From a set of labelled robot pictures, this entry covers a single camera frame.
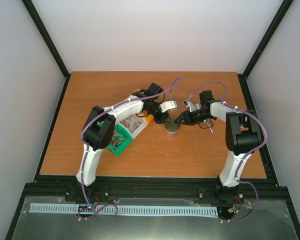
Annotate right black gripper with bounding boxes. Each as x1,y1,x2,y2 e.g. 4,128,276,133
174,109,213,126

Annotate orange candy bin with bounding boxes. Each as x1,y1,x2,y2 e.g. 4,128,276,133
128,88,154,125

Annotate white jar lid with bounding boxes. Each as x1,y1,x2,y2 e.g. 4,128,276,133
164,117,181,131

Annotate metal scoop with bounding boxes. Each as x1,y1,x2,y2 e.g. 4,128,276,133
193,103,215,134

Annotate white candy bin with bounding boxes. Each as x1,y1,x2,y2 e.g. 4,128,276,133
115,114,148,140

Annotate green candy bin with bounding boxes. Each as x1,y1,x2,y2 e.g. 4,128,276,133
108,124,133,156

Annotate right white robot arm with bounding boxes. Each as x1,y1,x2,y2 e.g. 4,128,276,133
174,90,263,203

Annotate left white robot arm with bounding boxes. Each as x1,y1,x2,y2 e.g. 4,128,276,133
76,91,177,202

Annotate metal front plate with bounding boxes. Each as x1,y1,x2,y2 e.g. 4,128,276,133
7,197,299,240

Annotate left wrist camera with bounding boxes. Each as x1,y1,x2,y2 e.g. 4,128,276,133
159,100,178,113

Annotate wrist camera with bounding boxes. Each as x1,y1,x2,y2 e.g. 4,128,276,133
182,100,197,113
159,100,178,113

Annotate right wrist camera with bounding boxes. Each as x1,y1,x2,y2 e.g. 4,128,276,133
182,100,197,113

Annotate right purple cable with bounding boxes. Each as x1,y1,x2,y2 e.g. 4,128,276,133
188,80,269,223

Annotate purple cable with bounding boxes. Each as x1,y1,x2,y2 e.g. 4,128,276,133
188,80,269,223
79,76,182,221

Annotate black aluminium rail base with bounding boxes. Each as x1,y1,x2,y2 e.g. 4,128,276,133
21,175,292,207

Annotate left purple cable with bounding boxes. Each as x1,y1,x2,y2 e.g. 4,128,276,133
79,76,182,221

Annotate right black frame post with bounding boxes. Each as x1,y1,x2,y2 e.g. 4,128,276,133
241,0,295,77

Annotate black frame post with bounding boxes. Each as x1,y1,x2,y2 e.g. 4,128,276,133
21,0,69,73
241,0,295,77

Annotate left black frame post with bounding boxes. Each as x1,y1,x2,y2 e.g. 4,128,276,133
21,0,69,73

